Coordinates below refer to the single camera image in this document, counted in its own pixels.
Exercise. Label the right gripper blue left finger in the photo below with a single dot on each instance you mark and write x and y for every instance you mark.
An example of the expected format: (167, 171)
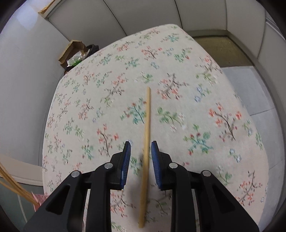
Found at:
(125, 163)

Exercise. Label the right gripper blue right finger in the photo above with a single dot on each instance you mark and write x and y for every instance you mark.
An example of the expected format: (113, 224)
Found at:
(158, 164)

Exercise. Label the long wooden chopstick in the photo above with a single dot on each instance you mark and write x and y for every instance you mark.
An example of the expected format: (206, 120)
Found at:
(145, 162)

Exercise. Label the floral tablecloth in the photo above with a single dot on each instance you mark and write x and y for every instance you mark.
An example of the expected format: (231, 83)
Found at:
(196, 117)

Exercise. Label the pink perforated utensil holder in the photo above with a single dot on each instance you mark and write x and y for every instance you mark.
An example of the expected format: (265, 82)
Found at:
(40, 199)

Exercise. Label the black trash bin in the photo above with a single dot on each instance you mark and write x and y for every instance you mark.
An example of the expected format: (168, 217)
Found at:
(91, 50)

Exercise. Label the brown cardboard box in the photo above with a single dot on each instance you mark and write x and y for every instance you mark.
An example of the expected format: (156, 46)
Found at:
(72, 48)

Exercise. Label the olive floor mat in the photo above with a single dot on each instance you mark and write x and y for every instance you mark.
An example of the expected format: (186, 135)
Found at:
(224, 51)

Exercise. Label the yellow paper bags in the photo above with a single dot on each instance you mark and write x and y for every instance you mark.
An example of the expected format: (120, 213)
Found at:
(42, 11)

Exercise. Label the white lower cabinets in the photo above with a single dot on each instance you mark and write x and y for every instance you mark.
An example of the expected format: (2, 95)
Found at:
(103, 22)

